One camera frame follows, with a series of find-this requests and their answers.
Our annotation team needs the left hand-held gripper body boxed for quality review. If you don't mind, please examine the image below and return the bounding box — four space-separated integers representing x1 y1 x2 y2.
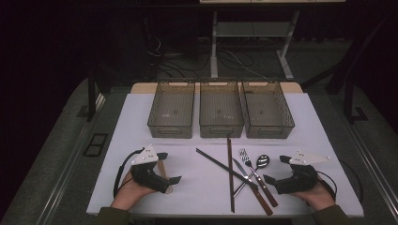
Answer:
130 143 172 194

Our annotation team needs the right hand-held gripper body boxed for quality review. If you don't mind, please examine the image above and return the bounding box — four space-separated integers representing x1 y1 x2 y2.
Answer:
274 149 331 195

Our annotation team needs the tan-handled clear spoon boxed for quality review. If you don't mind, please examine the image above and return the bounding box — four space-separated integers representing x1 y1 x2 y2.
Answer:
157 158 174 195

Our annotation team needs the steel spoon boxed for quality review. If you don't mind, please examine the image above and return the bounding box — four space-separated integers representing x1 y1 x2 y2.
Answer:
233 154 271 199

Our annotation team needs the smoky clear plastic bin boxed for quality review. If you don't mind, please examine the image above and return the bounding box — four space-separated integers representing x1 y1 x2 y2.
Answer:
146 81 196 140
198 80 245 139
240 80 296 140

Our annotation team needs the person's left hand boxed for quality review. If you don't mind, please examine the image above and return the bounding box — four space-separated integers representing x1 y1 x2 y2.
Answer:
111 171 158 211

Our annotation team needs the person's right hand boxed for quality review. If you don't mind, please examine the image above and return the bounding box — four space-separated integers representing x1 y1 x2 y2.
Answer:
290 176 336 211

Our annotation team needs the black metal stand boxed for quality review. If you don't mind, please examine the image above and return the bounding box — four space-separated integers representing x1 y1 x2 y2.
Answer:
86 69 106 123
343 74 369 125

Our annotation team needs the white metal-framed desk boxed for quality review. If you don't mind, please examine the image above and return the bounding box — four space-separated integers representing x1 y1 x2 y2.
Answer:
199 0 346 81

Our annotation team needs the wooden-handled steel fork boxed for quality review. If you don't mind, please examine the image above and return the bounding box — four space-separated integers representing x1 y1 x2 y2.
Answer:
238 148 279 208

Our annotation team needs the wooden-handled steel knife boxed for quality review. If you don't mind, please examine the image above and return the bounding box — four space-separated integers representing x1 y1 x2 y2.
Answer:
231 157 274 217

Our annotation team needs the left hand-held gripper black cable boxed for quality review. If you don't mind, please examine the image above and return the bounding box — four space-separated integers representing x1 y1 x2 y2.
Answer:
113 148 145 199

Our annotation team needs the hand-held gripper black cable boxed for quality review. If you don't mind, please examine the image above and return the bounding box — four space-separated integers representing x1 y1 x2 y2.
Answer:
315 170 340 202
113 148 145 199

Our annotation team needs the right hand-held gripper black cable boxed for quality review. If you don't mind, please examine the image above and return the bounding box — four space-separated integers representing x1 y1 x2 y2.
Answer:
315 170 340 202

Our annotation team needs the thin black cable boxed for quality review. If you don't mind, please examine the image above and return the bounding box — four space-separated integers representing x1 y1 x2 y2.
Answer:
339 159 364 204

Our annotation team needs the aluminium floor rail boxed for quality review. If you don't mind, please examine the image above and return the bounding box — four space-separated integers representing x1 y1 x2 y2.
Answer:
339 115 398 209
40 93 106 225

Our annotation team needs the tangle of black floor cables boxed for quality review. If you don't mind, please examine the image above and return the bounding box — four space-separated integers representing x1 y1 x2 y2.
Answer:
146 34 211 79

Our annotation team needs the white floor cable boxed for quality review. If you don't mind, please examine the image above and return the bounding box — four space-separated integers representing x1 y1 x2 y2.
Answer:
223 50 270 81

